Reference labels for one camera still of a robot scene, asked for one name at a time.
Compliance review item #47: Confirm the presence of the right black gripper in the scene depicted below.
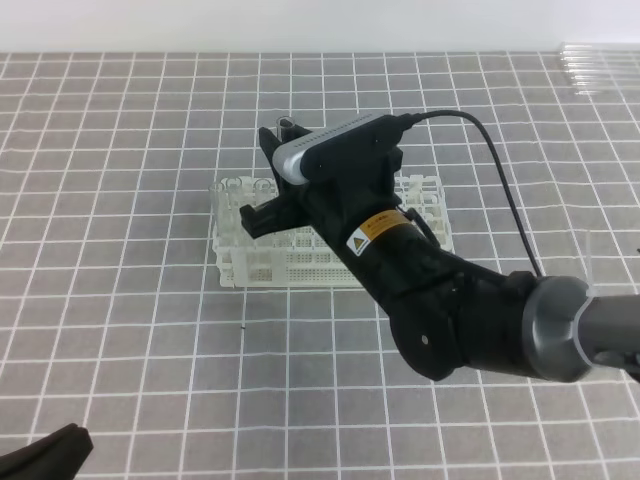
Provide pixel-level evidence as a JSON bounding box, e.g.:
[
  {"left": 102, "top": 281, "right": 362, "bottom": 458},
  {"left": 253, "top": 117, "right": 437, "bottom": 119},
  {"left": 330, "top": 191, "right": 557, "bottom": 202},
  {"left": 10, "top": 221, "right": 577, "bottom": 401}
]
[{"left": 239, "top": 124, "right": 403, "bottom": 245}]

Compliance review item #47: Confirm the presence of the clear glass test tube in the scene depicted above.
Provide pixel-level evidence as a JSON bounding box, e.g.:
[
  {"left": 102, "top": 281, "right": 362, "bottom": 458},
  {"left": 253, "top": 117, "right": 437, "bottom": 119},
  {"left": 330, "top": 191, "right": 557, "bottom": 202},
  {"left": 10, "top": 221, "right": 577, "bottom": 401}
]
[{"left": 276, "top": 116, "right": 296, "bottom": 143}]

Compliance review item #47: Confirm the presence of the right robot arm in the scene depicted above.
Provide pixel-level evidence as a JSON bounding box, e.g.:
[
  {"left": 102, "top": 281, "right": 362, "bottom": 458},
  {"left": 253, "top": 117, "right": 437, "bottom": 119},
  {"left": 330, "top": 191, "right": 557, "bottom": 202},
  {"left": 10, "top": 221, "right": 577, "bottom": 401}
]
[{"left": 240, "top": 114, "right": 639, "bottom": 383}]

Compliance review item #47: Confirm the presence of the glass tube in rack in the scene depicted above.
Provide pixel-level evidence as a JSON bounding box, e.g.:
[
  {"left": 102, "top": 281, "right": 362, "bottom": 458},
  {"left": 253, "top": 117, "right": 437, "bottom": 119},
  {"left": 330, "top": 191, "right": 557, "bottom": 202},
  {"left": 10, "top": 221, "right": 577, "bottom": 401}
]
[
  {"left": 226, "top": 177, "right": 245, "bottom": 247},
  {"left": 209, "top": 179, "right": 233, "bottom": 246}
]

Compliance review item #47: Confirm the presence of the leftmost glass tube in rack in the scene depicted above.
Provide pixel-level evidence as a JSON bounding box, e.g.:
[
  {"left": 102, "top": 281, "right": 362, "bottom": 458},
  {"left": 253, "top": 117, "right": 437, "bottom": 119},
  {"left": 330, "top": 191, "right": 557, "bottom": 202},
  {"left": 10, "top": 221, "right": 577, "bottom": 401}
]
[{"left": 209, "top": 179, "right": 233, "bottom": 246}]

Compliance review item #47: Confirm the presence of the white plastic test tube rack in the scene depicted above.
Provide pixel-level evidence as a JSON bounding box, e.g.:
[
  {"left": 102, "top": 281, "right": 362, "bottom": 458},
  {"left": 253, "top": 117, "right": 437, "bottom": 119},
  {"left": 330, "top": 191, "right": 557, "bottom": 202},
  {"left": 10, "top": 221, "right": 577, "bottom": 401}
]
[{"left": 211, "top": 175, "right": 453, "bottom": 288}]

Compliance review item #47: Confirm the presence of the spare glass tubes bundle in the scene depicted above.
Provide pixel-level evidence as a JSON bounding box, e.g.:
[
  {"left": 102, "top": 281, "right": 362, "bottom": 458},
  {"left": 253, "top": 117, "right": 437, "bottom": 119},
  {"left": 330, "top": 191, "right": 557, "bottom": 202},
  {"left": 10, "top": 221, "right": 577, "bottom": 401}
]
[{"left": 559, "top": 43, "right": 639, "bottom": 95}]

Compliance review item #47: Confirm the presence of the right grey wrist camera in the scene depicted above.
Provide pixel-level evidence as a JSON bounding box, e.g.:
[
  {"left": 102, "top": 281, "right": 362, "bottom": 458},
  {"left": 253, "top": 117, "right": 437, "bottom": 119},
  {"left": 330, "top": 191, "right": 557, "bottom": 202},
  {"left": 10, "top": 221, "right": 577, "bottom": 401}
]
[{"left": 302, "top": 114, "right": 403, "bottom": 184}]

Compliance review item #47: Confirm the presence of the black right camera cable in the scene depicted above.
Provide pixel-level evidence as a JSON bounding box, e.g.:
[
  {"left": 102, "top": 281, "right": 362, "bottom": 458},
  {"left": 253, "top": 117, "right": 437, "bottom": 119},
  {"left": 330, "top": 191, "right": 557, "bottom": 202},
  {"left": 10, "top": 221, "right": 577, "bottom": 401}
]
[{"left": 399, "top": 109, "right": 546, "bottom": 277}]

